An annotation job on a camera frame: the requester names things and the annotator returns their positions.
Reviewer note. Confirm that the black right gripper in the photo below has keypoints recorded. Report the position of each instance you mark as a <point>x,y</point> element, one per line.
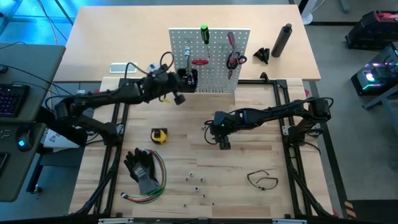
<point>224,138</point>

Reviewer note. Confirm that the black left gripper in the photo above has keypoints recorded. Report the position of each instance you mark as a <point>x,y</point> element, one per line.
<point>161,84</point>

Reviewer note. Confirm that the yellow tape measure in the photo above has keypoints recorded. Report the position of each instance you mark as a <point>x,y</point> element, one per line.
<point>159,136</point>

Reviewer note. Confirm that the green black screwdriver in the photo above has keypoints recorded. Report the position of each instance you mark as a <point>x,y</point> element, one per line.
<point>205,32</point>

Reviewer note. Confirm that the white perforated pegboard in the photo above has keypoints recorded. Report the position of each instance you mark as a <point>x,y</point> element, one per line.
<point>217,40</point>

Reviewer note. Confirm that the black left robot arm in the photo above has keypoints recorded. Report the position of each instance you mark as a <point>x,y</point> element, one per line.
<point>109,95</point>

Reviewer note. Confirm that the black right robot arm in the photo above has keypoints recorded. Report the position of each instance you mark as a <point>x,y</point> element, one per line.
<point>273,113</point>

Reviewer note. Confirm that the black plastic bin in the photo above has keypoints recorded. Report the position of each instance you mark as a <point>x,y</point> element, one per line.
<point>192,88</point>

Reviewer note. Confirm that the white rectangular phone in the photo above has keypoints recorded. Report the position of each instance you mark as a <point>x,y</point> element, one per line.
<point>119,68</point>

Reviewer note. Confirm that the light wooden desk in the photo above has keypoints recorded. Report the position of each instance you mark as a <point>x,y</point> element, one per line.
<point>124,37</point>

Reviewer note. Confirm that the black safety glasses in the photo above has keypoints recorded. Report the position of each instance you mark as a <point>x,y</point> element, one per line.
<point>267,184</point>

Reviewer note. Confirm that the black table clamp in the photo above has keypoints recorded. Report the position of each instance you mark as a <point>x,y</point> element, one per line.
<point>264,76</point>

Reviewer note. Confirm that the black grey work glove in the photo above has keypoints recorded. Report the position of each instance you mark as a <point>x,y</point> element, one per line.
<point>141,171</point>

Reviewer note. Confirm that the small black angular object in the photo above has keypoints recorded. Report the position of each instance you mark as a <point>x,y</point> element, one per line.
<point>263,54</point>

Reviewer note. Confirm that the black cylindrical bottle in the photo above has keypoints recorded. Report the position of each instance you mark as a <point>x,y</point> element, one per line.
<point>281,42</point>

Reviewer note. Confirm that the white box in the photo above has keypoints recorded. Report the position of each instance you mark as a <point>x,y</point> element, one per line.
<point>57,141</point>

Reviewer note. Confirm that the grey desk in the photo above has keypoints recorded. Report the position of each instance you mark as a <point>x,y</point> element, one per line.
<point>31,62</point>

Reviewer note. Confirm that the black computer mouse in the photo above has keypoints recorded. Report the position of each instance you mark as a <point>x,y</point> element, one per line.
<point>24,140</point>

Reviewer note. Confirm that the black keyboard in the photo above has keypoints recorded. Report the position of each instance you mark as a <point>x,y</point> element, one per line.
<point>12,99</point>

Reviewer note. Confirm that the computer case with lights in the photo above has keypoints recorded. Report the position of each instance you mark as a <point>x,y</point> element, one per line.
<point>373,77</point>

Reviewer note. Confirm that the black platform striped corner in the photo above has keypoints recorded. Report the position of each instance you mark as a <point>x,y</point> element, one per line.
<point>373,213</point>

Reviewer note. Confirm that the black crate red lid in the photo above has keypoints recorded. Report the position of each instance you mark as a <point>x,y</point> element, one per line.
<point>370,31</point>

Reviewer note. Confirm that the black aluminium frame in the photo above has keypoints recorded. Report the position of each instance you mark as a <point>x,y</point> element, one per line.
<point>138,81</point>

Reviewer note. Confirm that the white metal bracket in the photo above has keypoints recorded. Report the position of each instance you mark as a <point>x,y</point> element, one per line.
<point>115,221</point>
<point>289,221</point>

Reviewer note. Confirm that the white pedestal base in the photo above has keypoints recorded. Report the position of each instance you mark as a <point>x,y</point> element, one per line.
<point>308,17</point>

